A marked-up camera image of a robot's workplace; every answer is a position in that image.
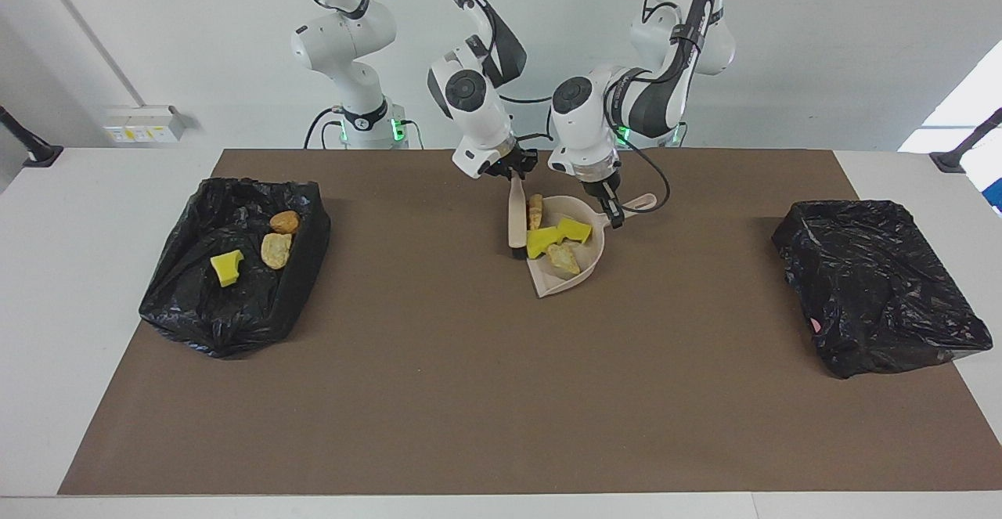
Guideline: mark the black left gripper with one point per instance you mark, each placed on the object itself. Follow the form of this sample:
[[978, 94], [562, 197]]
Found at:
[[601, 184]]

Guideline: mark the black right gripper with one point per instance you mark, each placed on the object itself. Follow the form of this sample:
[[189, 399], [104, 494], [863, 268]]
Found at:
[[513, 163]]

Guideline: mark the beige hand brush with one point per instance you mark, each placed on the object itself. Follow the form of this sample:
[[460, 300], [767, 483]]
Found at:
[[517, 218]]

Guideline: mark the yellow sponge piece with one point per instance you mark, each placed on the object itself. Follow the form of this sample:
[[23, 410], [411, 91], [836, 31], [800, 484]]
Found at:
[[542, 242], [574, 229], [227, 267]]

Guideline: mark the beige plastic dustpan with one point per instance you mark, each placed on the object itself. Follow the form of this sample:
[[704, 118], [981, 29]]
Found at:
[[591, 264]]

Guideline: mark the brown bread roll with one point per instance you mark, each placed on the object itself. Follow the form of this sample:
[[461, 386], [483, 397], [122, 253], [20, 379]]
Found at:
[[284, 222]]

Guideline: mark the striped tan bread piece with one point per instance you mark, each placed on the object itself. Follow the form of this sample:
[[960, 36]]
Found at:
[[275, 250]]

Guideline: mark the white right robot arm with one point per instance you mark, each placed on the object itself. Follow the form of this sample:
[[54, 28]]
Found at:
[[481, 124]]

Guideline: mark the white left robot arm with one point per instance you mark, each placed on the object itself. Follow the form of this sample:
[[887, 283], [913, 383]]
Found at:
[[579, 139]]

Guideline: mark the black bag lined bin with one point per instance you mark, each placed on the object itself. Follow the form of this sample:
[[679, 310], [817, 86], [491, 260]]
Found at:
[[203, 315], [877, 284]]

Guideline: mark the brown table mat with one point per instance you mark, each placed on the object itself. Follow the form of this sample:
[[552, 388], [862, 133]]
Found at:
[[470, 425]]

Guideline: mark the black clamp stand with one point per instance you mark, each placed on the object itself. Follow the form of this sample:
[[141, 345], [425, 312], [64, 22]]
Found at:
[[35, 151], [959, 155]]

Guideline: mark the blue object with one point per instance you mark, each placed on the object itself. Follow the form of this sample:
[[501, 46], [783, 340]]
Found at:
[[996, 196]]

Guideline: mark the white wall outlet box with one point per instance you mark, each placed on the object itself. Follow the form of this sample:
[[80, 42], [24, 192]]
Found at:
[[145, 124]]

